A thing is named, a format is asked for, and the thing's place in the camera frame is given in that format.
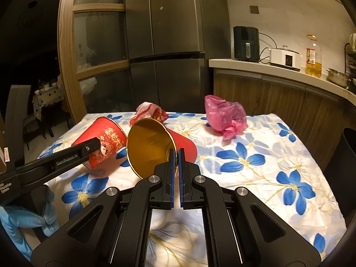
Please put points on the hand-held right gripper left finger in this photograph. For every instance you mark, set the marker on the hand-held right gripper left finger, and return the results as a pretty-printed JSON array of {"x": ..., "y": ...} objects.
[{"x": 173, "y": 172}]

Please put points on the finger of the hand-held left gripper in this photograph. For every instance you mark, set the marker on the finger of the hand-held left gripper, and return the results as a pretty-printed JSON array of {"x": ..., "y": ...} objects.
[{"x": 69, "y": 158}]

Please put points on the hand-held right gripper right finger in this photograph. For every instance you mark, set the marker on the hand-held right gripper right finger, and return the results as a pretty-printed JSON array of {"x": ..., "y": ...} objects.
[{"x": 182, "y": 172}]

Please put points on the red paper cup gold inside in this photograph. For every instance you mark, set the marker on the red paper cup gold inside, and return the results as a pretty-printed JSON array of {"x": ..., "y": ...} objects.
[{"x": 147, "y": 144}]

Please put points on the red printed paper cup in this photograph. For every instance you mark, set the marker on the red printed paper cup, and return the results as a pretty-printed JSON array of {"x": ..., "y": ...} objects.
[{"x": 111, "y": 139}]

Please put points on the black trash bin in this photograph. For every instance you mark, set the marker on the black trash bin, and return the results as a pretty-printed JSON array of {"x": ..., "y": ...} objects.
[{"x": 342, "y": 167}]

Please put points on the person's left hand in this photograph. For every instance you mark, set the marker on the person's left hand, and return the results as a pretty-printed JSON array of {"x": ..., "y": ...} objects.
[{"x": 25, "y": 219}]

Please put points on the dining table polka dot cloth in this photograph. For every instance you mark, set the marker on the dining table polka dot cloth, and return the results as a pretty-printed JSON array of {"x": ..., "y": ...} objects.
[{"x": 47, "y": 97}]

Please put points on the crumpled red white wrapper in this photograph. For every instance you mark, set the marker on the crumpled red white wrapper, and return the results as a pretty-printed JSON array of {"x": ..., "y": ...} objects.
[{"x": 150, "y": 111}]

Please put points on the pink plastic bag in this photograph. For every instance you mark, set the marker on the pink plastic bag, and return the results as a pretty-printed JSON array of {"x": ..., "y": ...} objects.
[{"x": 222, "y": 114}]

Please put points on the white plastic bag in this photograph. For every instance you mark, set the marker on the white plastic bag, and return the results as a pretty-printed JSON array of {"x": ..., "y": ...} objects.
[{"x": 88, "y": 85}]

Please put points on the blue floral tablecloth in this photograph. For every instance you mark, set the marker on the blue floral tablecloth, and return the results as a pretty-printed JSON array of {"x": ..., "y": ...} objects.
[{"x": 264, "y": 172}]

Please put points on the kitchen counter with wooden cabinets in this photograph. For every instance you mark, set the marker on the kitchen counter with wooden cabinets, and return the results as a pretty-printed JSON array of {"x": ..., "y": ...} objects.
[{"x": 264, "y": 94}]

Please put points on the wood framed glass door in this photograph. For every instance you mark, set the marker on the wood framed glass door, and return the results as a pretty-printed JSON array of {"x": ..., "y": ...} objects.
[{"x": 97, "y": 33}]

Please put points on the black air fryer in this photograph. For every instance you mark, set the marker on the black air fryer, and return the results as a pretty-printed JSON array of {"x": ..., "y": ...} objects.
[{"x": 246, "y": 44}]

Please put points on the white rice cooker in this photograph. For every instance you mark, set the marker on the white rice cooker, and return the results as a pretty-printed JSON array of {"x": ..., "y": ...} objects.
[{"x": 283, "y": 58}]

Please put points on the dark steel refrigerator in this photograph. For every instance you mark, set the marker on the dark steel refrigerator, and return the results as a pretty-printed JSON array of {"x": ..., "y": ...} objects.
[{"x": 172, "y": 19}]

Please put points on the cooking oil bottle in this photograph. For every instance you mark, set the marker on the cooking oil bottle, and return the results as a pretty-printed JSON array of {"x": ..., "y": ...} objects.
[{"x": 313, "y": 61}]

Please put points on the steel pot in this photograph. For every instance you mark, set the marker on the steel pot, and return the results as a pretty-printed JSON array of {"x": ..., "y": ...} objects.
[{"x": 338, "y": 78}]

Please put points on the black dish rack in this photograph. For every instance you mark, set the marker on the black dish rack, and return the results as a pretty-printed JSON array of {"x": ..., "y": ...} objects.
[{"x": 351, "y": 66}]

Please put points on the white plate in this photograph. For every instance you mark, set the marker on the white plate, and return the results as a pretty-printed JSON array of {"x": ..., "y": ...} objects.
[{"x": 353, "y": 41}]

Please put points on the wall socket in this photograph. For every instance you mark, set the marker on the wall socket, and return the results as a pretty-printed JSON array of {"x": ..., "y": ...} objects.
[{"x": 254, "y": 9}]

